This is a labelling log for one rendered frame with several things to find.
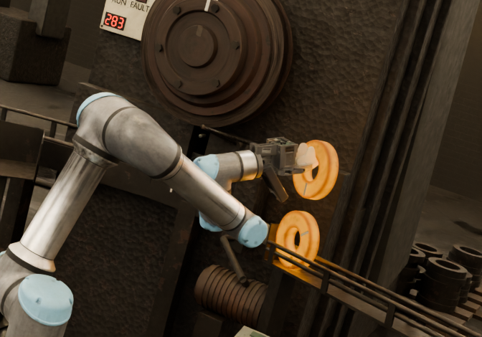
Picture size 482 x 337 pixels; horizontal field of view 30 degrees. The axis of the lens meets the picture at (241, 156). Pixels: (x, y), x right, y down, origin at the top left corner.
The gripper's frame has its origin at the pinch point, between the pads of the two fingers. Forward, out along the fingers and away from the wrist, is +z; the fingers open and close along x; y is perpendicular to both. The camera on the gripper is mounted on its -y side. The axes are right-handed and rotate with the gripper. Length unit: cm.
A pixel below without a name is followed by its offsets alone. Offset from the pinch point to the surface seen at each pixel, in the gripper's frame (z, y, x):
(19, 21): 84, -59, 575
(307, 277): -6.7, -27.9, -8.7
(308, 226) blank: -4.9, -15.5, -4.9
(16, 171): -61, -17, 70
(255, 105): -0.3, 7.6, 32.2
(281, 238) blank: -6.7, -22.2, 4.8
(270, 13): 4.7, 33.9, 34.6
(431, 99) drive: 88, -4, 57
